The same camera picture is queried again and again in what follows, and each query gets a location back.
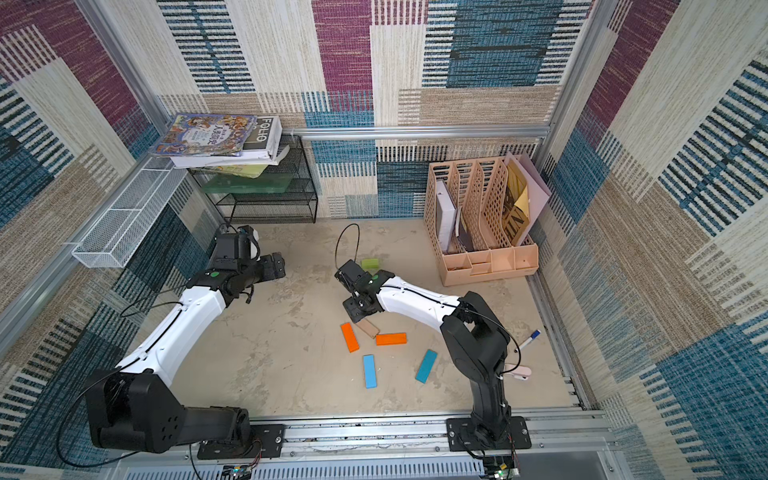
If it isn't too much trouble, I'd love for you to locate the beige wooden building block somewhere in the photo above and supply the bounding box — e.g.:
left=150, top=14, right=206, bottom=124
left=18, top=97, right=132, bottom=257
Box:
left=356, top=319, right=380, bottom=339

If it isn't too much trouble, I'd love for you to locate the green building block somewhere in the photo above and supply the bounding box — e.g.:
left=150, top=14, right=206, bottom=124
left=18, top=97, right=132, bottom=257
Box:
left=360, top=258, right=380, bottom=272

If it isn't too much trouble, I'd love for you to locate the orange building block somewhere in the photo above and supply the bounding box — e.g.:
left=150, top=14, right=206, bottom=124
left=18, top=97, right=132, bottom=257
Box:
left=375, top=333, right=407, bottom=346
left=341, top=322, right=360, bottom=353

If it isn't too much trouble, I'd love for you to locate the light blue building block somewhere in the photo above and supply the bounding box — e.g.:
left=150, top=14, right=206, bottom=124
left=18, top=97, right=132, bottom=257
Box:
left=362, top=354, right=377, bottom=389

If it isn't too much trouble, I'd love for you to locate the teal building block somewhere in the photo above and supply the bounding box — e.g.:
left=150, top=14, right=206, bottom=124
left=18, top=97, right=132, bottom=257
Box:
left=415, top=349, right=437, bottom=384

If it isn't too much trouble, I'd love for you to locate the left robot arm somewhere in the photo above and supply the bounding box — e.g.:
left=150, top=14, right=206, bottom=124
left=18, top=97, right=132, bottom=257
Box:
left=84, top=252, right=286, bottom=454

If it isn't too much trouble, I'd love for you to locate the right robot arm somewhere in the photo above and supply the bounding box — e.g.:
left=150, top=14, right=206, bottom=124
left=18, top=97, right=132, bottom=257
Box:
left=335, top=260, right=532, bottom=454

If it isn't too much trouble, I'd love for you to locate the green folder on shelf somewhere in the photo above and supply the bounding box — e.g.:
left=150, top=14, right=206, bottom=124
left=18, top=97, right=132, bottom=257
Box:
left=202, top=174, right=294, bottom=194

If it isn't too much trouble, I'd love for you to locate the black and white Folio book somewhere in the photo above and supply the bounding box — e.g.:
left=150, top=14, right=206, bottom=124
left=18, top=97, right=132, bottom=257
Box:
left=168, top=116, right=290, bottom=168

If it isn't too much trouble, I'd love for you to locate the white box in organizer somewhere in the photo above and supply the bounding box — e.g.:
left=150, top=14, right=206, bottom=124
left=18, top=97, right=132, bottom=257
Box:
left=435, top=180, right=456, bottom=254

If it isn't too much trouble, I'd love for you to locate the pink desk file organizer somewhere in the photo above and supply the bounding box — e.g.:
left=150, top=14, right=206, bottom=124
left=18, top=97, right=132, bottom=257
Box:
left=424, top=157, right=539, bottom=286

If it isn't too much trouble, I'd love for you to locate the colourful illustrated book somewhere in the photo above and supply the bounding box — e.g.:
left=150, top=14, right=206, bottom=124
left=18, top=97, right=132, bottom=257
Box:
left=149, top=113, right=257, bottom=157

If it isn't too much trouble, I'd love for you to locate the pink small stapler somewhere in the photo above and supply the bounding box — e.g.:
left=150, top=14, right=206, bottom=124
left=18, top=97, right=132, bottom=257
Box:
left=503, top=364, right=532, bottom=381

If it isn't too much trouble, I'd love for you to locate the blue white marker pen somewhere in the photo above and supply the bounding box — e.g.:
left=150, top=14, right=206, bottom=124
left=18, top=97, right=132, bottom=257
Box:
left=517, top=330, right=541, bottom=351

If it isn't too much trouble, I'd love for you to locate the yellow black magazine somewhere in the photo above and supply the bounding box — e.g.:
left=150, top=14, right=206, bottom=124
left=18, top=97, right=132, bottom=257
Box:
left=502, top=157, right=531, bottom=246

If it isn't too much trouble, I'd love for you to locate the pink folder in organizer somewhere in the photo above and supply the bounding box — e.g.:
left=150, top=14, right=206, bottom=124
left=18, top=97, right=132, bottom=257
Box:
left=504, top=153, right=551, bottom=246

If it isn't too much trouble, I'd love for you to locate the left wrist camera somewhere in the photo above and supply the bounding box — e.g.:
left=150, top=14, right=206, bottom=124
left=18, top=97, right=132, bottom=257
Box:
left=208, top=225, right=261, bottom=272

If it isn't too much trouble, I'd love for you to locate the black wire shelf rack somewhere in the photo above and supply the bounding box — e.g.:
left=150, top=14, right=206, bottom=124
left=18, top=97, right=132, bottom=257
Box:
left=190, top=135, right=319, bottom=224

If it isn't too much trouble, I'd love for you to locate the white wire mesh basket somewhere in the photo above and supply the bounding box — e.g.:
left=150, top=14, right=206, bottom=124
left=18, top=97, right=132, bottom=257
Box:
left=72, top=158, right=186, bottom=269

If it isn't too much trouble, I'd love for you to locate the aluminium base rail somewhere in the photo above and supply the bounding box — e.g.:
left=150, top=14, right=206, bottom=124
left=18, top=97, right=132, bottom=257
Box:
left=101, top=407, right=632, bottom=479

